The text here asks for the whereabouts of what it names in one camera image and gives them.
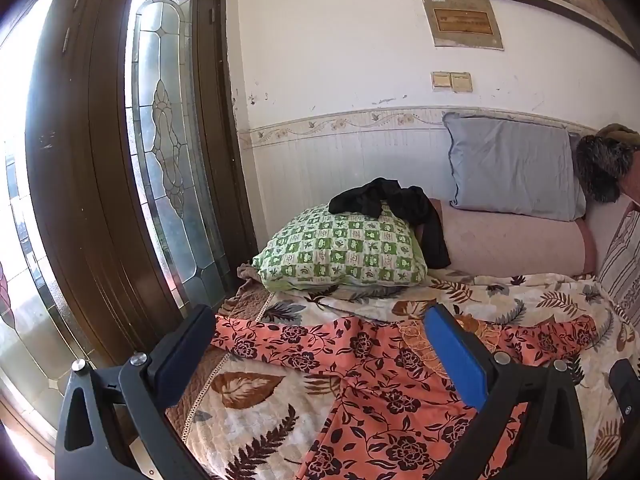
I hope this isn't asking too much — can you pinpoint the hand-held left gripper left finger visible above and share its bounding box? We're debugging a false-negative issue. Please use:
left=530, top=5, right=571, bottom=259
left=54, top=304, right=217, bottom=480

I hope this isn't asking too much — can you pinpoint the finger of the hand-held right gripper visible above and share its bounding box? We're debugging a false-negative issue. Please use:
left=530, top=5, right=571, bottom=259
left=609, top=359, right=640, bottom=442

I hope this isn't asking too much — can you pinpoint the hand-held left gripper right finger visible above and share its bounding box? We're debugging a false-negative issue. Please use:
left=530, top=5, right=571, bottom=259
left=424, top=302, right=588, bottom=480

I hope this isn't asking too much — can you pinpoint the orange floral garment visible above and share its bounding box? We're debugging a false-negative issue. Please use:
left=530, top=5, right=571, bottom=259
left=211, top=312, right=613, bottom=480

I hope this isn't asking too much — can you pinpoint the brown quilted bedspread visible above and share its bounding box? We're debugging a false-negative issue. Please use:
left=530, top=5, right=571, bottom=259
left=165, top=261, right=275, bottom=443

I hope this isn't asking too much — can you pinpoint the leaf print blanket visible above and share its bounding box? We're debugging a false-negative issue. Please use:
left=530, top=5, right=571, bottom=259
left=165, top=265, right=640, bottom=480

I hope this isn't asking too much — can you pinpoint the pink bolster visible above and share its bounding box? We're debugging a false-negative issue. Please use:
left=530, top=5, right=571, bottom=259
left=429, top=199, right=598, bottom=277

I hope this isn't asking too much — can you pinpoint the striped cushion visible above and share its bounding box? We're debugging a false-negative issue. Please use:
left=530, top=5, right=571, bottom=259
left=597, top=209, right=640, bottom=322

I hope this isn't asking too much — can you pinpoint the green checkered pillow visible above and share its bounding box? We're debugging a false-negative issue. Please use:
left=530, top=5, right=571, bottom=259
left=251, top=199, right=429, bottom=292

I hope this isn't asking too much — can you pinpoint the black garment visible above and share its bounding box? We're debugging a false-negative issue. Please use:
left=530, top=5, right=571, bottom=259
left=328, top=177, right=452, bottom=270

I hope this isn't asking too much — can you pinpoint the grey-blue pillow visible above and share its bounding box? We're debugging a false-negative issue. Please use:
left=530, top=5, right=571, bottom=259
left=442, top=111, right=587, bottom=223

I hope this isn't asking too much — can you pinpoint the brown stained glass door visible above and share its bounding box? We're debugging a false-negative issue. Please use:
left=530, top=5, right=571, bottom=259
left=0, top=0, right=259, bottom=461

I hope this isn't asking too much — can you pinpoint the dark fur-trimmed garment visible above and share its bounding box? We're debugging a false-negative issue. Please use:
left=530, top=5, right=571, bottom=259
left=574, top=123, right=640, bottom=205

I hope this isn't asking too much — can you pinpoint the wall plaque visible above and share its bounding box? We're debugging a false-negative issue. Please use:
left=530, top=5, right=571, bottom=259
left=421, top=0, right=505, bottom=52

